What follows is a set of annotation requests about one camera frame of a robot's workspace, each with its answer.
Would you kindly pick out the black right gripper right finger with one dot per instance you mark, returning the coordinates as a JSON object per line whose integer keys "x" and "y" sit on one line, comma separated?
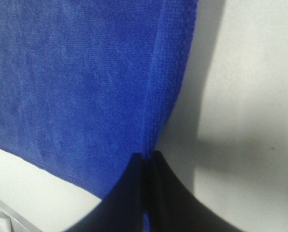
{"x": 172, "y": 207}

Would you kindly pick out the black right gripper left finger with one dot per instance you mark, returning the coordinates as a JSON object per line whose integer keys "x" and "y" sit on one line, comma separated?
{"x": 121, "y": 209}

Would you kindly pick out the blue towel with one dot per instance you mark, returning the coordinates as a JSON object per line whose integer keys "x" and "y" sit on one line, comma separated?
{"x": 86, "y": 86}

